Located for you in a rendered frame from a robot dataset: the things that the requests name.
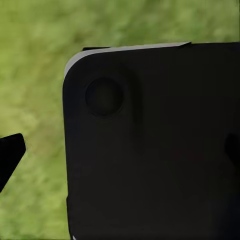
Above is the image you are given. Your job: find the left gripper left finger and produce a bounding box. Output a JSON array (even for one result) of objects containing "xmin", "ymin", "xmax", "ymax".
[{"xmin": 0, "ymin": 133, "xmax": 26, "ymax": 193}]

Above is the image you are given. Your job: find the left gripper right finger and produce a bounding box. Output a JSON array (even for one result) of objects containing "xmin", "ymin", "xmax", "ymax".
[{"xmin": 224, "ymin": 133, "xmax": 240, "ymax": 173}]

